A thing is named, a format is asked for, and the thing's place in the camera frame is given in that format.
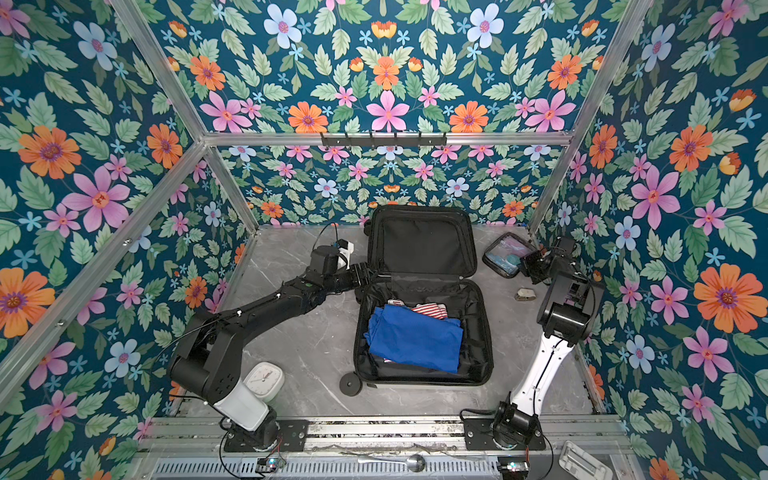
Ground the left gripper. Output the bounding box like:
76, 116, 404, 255
322, 259, 381, 294

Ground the clear toiletry pouch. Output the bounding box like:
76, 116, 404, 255
482, 232, 534, 279

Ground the blue cloth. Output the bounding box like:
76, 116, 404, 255
363, 305, 464, 374

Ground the black suitcase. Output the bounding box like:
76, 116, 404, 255
353, 205, 494, 387

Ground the red white striped shirt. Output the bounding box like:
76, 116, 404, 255
387, 299, 448, 320

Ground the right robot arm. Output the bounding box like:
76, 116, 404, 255
491, 235, 604, 449

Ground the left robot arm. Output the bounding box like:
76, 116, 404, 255
168, 239, 369, 435

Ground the small grey white object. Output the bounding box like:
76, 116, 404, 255
514, 288, 537, 301

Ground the white square clock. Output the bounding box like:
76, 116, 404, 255
244, 361, 285, 403

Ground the white plastic tray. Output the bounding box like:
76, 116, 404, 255
558, 441, 614, 480

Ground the metal spoon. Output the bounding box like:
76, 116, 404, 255
357, 454, 426, 473

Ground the aluminium frame rail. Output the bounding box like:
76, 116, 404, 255
204, 132, 573, 148

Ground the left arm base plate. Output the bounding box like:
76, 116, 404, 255
223, 419, 310, 453

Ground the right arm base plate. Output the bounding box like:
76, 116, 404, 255
462, 416, 547, 451

